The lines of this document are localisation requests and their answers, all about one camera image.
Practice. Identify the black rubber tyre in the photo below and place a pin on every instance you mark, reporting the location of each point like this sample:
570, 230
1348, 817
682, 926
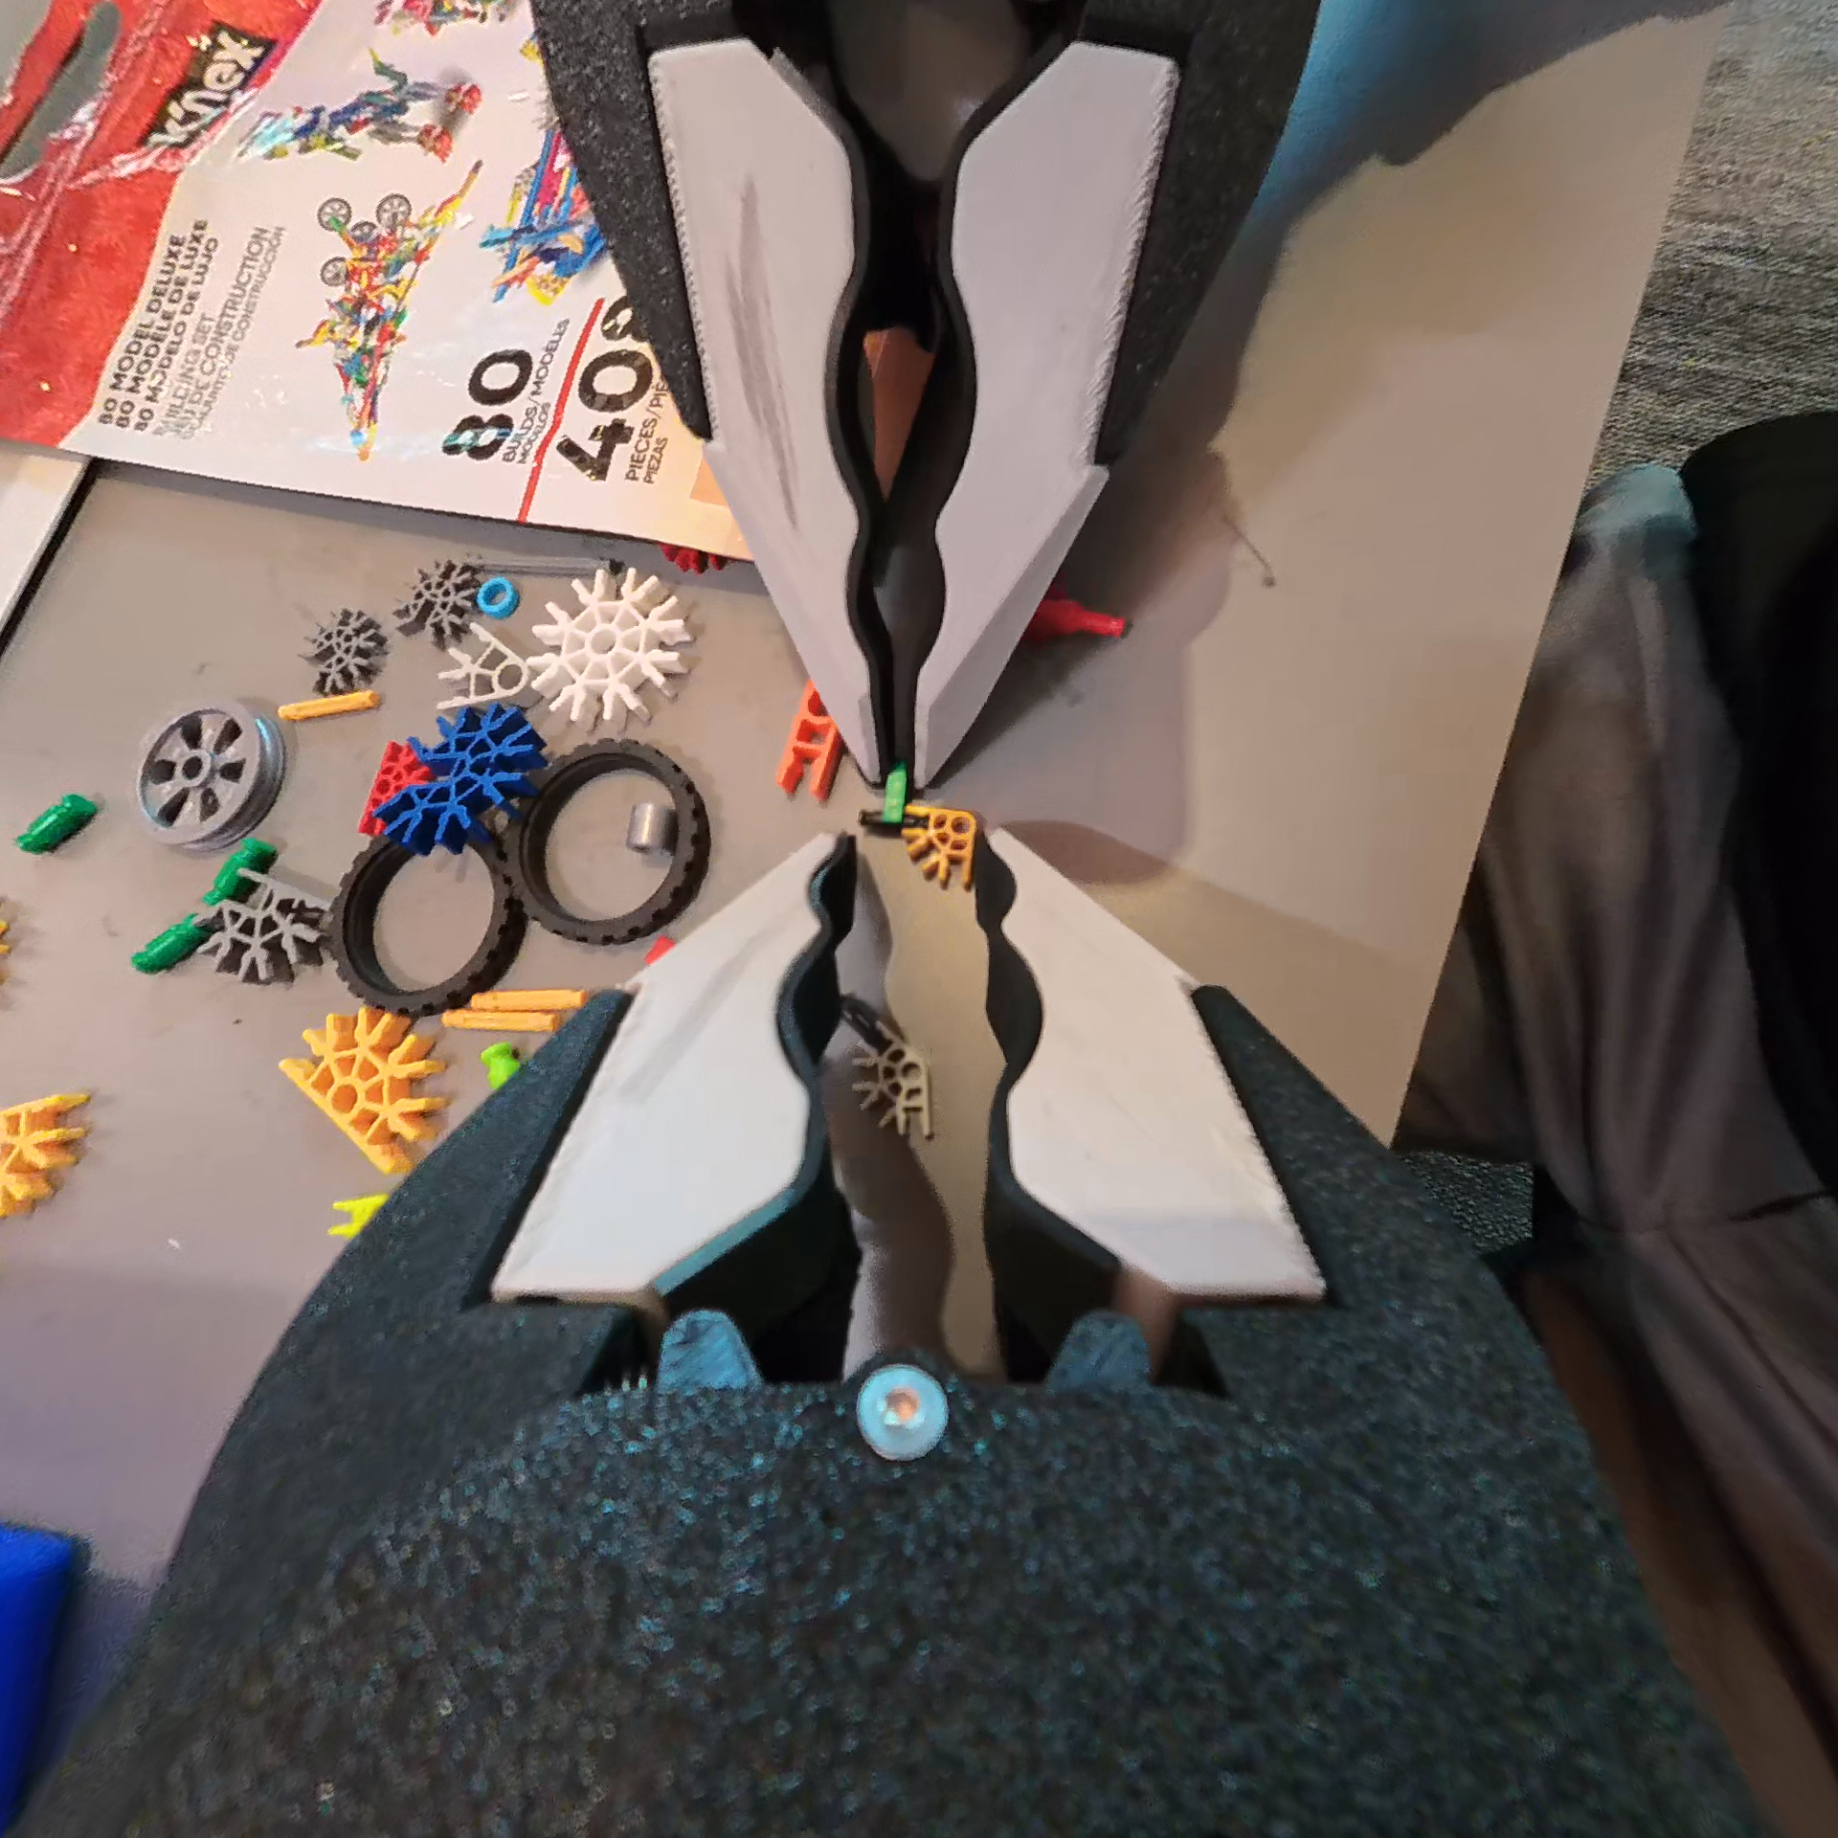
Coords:
535, 850
350, 926

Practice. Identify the blue snowflake connector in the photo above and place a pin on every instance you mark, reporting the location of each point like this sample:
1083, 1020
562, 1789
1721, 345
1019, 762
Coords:
467, 778

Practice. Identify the person's black top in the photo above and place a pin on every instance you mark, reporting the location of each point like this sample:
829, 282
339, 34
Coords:
1779, 717

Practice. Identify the thin grey rod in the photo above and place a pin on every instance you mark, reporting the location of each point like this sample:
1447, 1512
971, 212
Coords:
554, 568

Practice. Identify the red connector with rod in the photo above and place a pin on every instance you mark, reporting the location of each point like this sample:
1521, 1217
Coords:
1077, 621

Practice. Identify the yellow rod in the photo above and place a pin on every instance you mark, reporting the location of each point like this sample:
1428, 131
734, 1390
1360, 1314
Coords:
496, 1020
522, 1000
326, 705

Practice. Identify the short dark green rod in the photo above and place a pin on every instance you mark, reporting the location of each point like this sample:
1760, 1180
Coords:
240, 871
166, 946
59, 819

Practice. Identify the blue plastic bin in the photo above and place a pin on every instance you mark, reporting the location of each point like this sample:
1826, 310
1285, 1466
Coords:
31, 1609

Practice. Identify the silver spacer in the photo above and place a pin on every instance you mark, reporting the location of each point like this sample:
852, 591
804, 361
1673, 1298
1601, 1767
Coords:
653, 830

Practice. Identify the green clip connector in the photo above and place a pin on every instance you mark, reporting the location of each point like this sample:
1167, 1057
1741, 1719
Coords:
900, 790

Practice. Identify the white snowflake connector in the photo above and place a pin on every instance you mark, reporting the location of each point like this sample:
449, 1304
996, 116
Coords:
611, 645

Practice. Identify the dark grey fan connector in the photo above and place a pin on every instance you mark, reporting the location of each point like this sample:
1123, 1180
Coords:
267, 926

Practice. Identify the red snowflake connector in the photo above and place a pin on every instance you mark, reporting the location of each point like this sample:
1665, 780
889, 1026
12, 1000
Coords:
689, 561

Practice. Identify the yellow fan connector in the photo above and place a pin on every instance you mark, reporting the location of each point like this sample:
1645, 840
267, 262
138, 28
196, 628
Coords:
361, 1085
37, 1158

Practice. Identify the grey wheel hub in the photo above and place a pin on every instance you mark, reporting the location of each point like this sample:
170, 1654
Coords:
180, 750

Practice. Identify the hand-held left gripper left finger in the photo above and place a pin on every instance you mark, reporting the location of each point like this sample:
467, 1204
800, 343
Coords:
678, 1136

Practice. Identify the red fan connector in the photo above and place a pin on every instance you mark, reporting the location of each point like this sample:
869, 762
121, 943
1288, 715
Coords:
392, 783

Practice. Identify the lime green rod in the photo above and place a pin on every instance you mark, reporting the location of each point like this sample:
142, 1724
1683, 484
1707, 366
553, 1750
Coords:
498, 1067

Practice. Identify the printed toy packaging bag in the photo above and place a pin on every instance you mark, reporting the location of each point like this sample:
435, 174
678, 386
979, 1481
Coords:
289, 361

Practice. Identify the light grey fan connector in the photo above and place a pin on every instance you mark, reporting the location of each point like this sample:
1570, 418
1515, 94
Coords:
892, 1081

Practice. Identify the white fan connector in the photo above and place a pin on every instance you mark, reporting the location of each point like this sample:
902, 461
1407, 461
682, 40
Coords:
490, 674

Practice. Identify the lime clip connector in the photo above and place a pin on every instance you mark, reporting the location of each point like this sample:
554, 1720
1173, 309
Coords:
350, 1217

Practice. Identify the dark grey snowflake connector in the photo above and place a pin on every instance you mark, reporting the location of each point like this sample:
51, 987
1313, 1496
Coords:
345, 654
438, 603

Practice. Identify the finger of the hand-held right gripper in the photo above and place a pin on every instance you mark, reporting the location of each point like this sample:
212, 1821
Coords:
1049, 290
762, 290

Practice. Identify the small yellow connector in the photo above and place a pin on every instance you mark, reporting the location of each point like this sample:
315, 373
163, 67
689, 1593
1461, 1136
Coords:
942, 844

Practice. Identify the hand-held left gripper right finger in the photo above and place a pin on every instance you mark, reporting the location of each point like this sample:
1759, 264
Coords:
1150, 1136

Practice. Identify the orange connector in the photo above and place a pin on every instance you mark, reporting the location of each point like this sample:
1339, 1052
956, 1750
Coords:
808, 739

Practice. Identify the person's grey trousers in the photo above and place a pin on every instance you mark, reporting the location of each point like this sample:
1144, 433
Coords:
1625, 862

